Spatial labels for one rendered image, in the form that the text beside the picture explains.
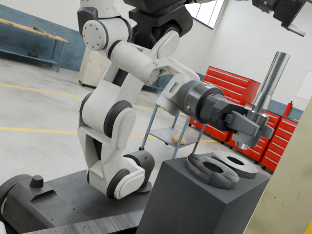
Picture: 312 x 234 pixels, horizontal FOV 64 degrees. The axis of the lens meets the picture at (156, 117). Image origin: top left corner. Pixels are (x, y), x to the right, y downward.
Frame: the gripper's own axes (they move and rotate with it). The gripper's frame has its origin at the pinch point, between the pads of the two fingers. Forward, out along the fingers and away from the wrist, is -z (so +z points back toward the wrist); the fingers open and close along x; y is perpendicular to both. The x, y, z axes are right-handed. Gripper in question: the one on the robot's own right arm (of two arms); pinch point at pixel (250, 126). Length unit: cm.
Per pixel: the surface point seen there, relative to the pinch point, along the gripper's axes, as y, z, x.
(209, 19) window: -220, 806, 715
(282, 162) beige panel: 29, 41, 121
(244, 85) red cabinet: -10, 280, 388
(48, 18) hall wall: -3, 762, 110
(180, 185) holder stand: 10.5, -3.0, -15.8
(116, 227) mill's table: 27.5, 7.6, -16.4
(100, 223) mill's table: 27.5, 9.4, -19.1
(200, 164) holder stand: 7.4, -1.9, -12.0
